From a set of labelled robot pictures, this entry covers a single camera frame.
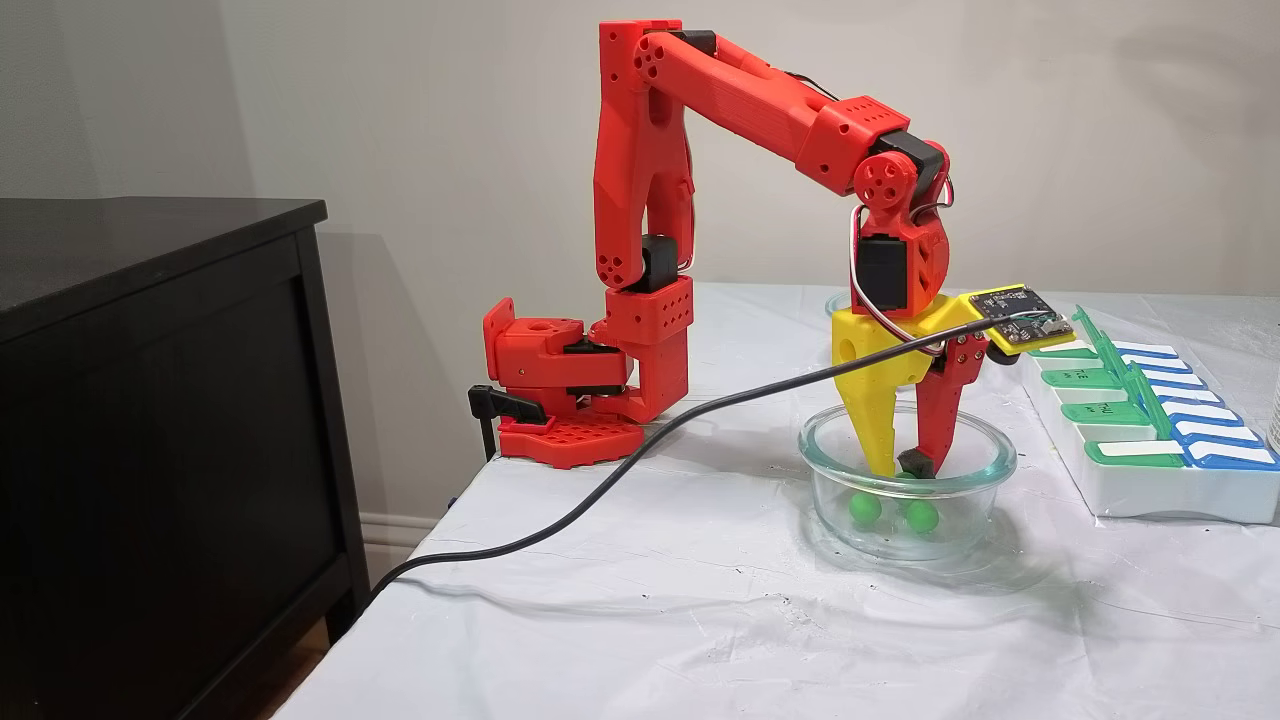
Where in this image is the black table clamp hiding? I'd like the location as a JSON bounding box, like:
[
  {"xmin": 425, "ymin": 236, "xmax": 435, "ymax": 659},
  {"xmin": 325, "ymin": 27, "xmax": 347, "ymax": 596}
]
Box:
[{"xmin": 468, "ymin": 385, "xmax": 547, "ymax": 461}]

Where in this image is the white tablecloth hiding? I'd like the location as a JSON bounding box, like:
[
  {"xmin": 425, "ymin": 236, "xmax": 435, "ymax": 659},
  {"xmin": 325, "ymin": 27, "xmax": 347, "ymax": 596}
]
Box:
[{"xmin": 270, "ymin": 283, "xmax": 1280, "ymax": 720}]

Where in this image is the weekly pill organizer box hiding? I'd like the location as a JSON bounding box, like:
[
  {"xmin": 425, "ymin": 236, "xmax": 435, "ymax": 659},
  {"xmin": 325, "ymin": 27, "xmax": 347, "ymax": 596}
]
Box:
[{"xmin": 1023, "ymin": 305, "xmax": 1280, "ymax": 526}]

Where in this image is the camera board on yellow mount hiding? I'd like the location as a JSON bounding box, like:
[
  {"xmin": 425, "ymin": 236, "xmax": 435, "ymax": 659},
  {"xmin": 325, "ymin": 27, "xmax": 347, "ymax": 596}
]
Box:
[{"xmin": 965, "ymin": 284, "xmax": 1077, "ymax": 358}]

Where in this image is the black wooden cabinet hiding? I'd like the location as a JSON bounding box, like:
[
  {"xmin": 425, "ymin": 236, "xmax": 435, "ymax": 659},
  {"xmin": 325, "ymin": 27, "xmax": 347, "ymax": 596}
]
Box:
[{"xmin": 0, "ymin": 197, "xmax": 369, "ymax": 720}]

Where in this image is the black camera cable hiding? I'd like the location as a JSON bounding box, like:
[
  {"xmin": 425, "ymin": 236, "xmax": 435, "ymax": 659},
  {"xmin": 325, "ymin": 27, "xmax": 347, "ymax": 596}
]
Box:
[{"xmin": 370, "ymin": 308, "xmax": 1051, "ymax": 599}]

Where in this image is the glass bowl of green balls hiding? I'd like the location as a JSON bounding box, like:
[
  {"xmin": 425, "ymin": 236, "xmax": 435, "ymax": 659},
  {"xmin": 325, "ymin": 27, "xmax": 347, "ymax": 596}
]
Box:
[{"xmin": 797, "ymin": 401, "xmax": 1019, "ymax": 563}]

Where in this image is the white red servo wire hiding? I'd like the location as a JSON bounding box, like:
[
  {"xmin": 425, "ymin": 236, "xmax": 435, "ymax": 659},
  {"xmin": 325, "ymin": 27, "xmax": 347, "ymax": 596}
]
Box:
[{"xmin": 848, "ymin": 175, "xmax": 956, "ymax": 358}]

